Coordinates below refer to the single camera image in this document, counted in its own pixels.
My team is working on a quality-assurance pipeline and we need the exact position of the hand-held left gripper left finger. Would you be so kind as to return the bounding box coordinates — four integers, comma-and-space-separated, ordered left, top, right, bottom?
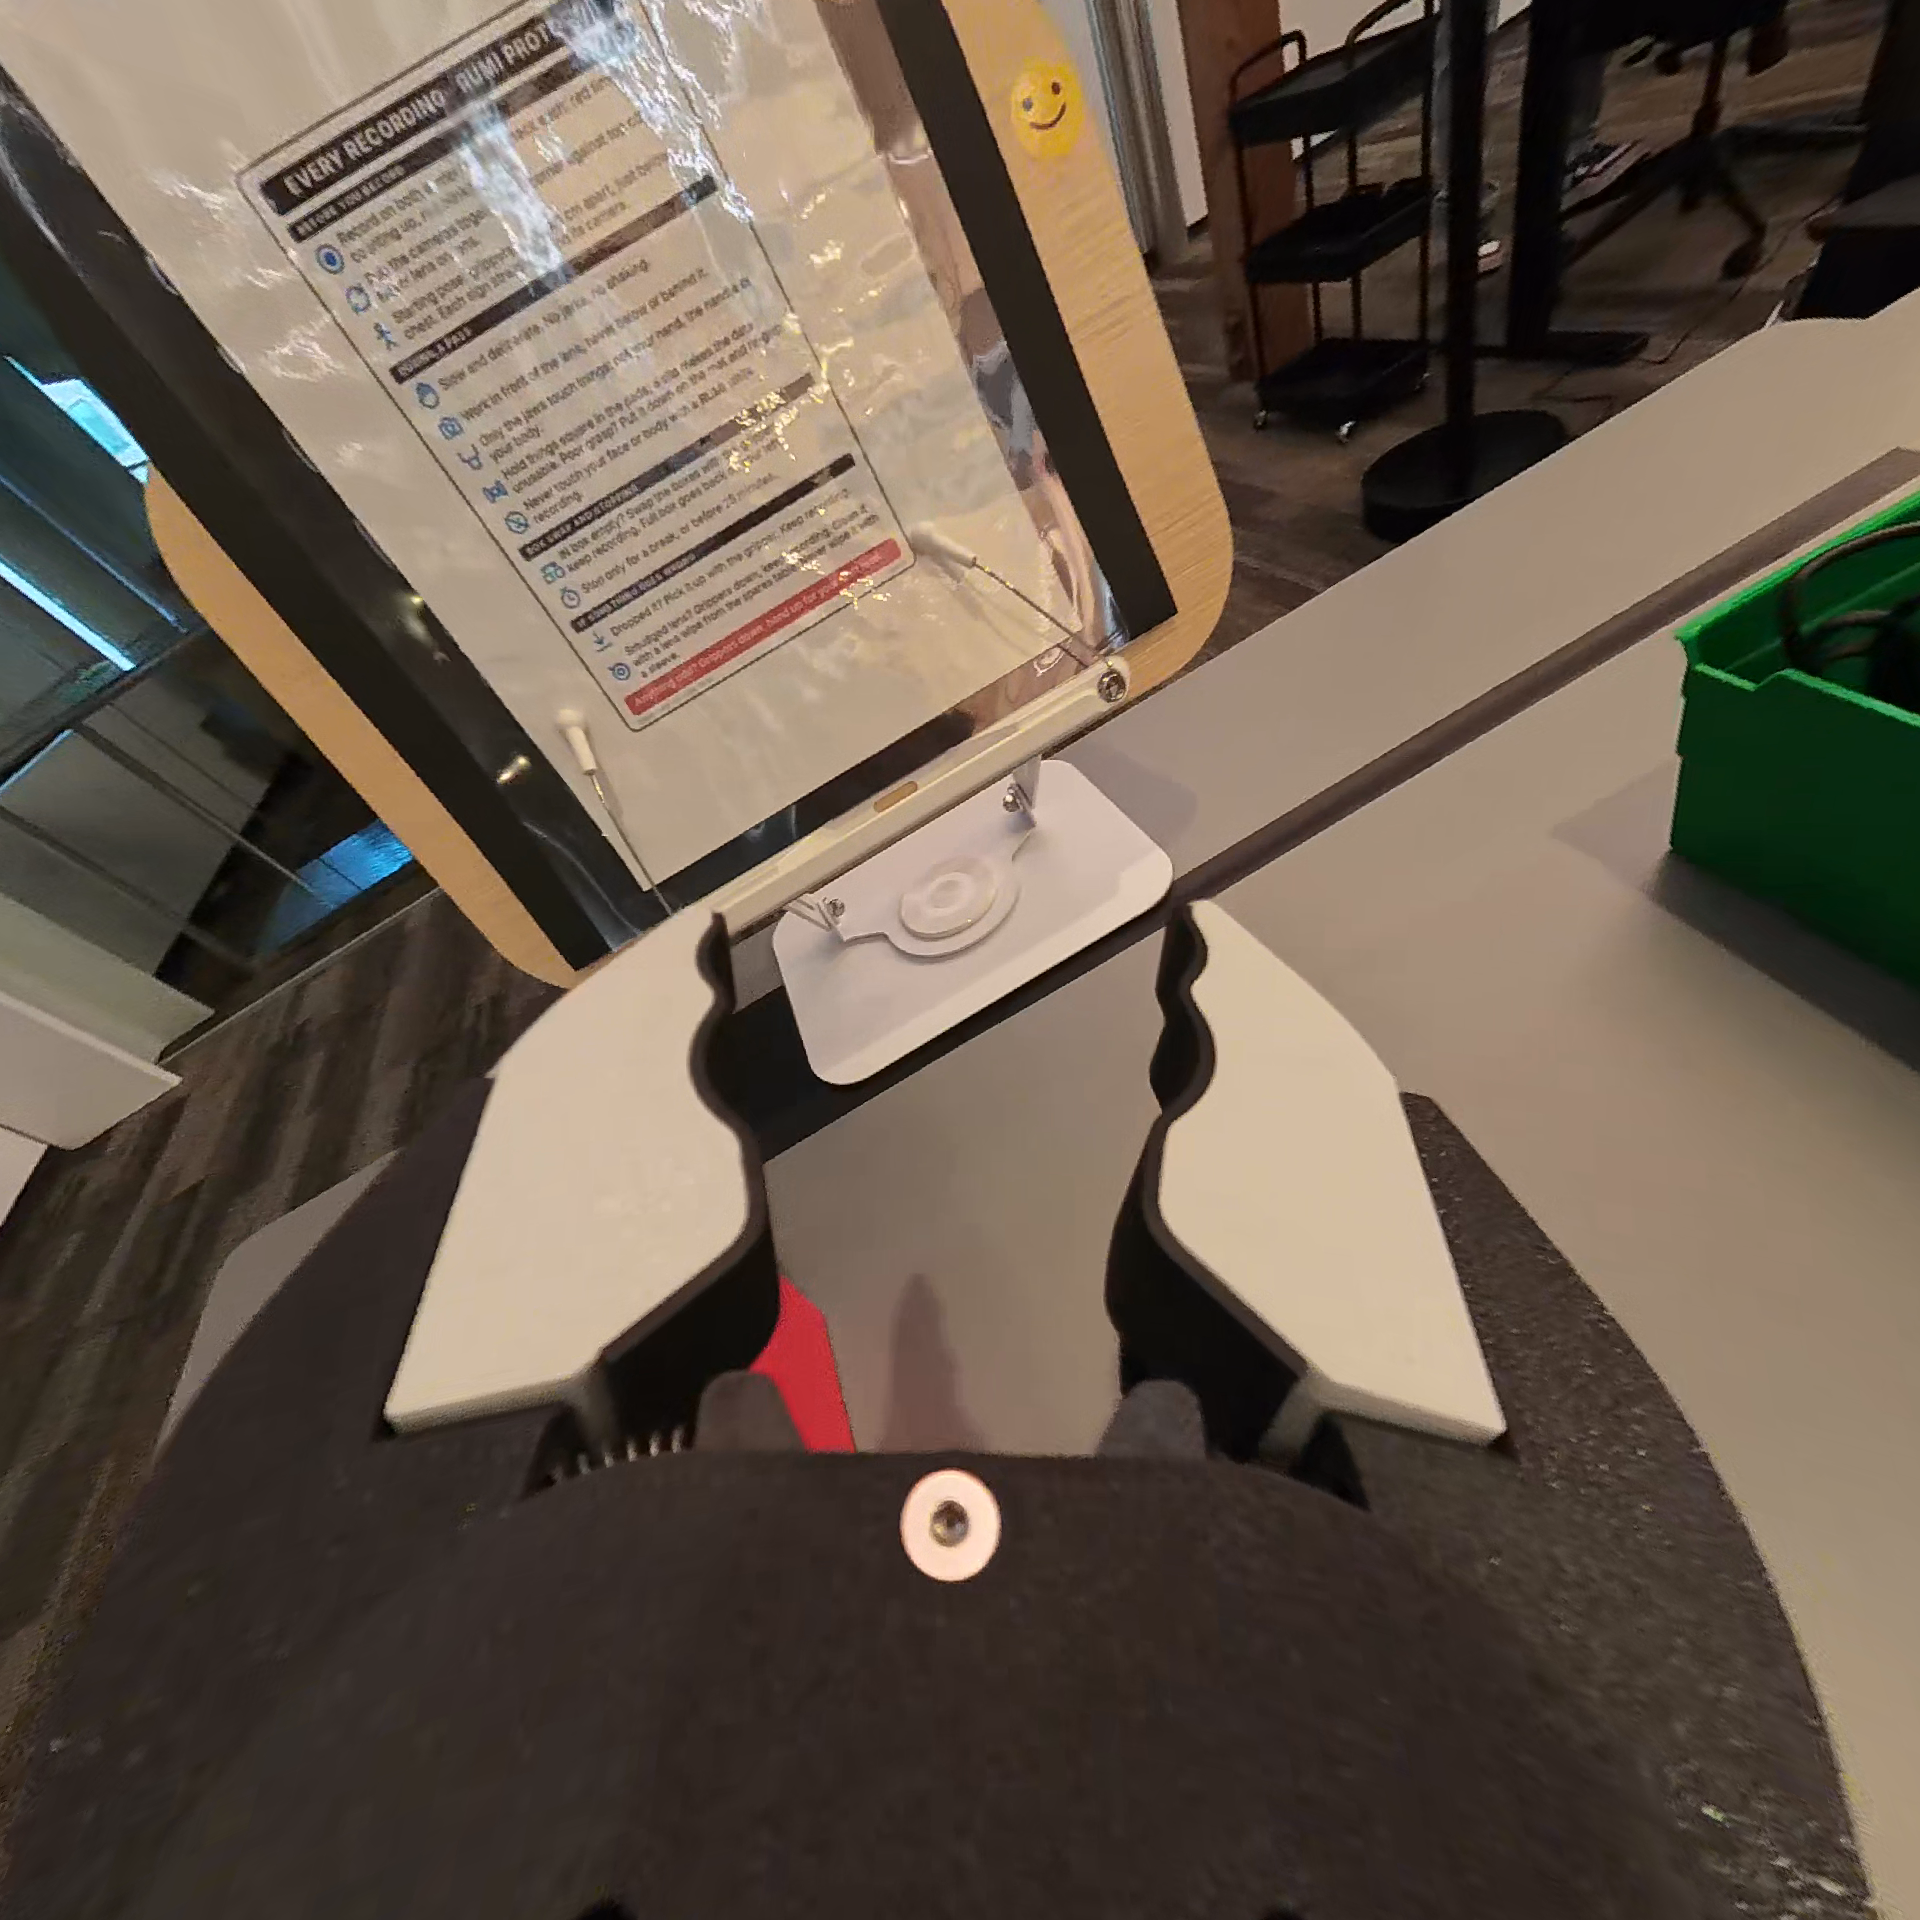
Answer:
387, 907, 784, 1454

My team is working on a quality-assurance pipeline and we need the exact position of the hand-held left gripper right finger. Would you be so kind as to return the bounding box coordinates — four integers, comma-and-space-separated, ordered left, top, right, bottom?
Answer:
1107, 898, 1508, 1472

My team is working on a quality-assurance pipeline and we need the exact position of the green plastic bin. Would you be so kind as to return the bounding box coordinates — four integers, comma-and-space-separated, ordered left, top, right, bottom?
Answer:
1669, 492, 1920, 940

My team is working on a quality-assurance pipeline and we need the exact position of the red plastic piece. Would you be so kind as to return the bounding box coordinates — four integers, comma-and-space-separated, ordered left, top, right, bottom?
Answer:
743, 1274, 861, 1454

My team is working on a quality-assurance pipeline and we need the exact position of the white metal panel stand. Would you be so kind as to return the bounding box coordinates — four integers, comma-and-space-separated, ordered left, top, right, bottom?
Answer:
709, 660, 1173, 1085

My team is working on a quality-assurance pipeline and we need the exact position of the black pole with round base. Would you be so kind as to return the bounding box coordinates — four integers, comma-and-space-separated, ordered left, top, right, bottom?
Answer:
1361, 0, 1572, 544

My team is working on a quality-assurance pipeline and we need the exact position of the wooden framed panel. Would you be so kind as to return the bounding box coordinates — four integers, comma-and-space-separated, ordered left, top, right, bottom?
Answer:
0, 0, 1236, 990

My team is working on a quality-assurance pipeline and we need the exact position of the laminated instruction sheet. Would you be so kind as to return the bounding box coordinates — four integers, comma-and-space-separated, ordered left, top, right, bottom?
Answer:
236, 0, 922, 733

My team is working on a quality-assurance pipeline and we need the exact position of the black rolling cart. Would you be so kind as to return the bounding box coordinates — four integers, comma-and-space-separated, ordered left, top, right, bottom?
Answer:
1227, 13, 1446, 447

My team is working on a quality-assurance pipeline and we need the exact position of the yellow smiley sticker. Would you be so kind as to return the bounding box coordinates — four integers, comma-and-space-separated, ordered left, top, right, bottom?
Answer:
1008, 58, 1087, 165

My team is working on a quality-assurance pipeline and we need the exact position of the black office chair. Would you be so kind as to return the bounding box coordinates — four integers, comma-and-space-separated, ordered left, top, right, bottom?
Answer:
1629, 0, 1819, 284

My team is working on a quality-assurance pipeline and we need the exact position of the thin white cord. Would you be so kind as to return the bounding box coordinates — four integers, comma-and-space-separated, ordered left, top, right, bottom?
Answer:
559, 706, 668, 907
907, 525, 1115, 682

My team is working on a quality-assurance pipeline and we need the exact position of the thick black cable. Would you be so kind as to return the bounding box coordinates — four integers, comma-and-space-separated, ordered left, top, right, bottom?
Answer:
1777, 525, 1920, 706

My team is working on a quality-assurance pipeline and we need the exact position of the brown wooden post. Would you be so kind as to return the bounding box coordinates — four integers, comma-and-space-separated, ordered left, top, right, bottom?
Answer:
1176, 0, 1313, 344

